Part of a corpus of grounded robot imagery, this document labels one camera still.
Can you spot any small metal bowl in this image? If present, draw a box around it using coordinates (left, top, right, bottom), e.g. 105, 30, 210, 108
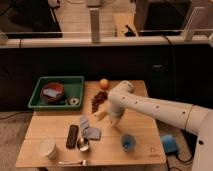
77, 138, 90, 152

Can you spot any blue cloth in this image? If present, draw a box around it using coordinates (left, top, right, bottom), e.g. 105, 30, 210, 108
80, 116, 101, 141

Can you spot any red bowl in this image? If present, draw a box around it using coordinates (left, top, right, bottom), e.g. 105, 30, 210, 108
40, 82, 64, 103

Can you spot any blue cup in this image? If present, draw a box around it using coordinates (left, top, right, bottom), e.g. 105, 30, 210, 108
121, 134, 136, 152

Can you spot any black remote control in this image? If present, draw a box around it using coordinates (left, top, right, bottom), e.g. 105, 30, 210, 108
66, 125, 79, 149

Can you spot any bunch of dark grapes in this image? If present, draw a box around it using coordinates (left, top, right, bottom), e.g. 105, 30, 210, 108
91, 91, 108, 113

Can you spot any tape roll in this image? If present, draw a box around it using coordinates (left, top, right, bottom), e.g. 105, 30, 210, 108
68, 97, 80, 105

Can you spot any wooden folding table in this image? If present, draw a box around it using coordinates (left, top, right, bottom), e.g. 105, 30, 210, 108
16, 81, 166, 168

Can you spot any metal fork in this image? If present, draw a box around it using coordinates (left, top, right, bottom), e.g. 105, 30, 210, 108
58, 160, 88, 166

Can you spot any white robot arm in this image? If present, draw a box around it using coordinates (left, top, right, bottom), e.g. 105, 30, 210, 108
107, 81, 213, 171

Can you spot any orange fruit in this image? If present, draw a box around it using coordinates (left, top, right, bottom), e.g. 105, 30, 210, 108
99, 79, 109, 90

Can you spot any white paper cup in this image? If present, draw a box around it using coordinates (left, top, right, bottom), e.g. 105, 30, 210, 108
37, 138, 57, 159

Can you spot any green plastic bin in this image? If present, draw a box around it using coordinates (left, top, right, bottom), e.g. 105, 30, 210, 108
28, 76, 84, 111

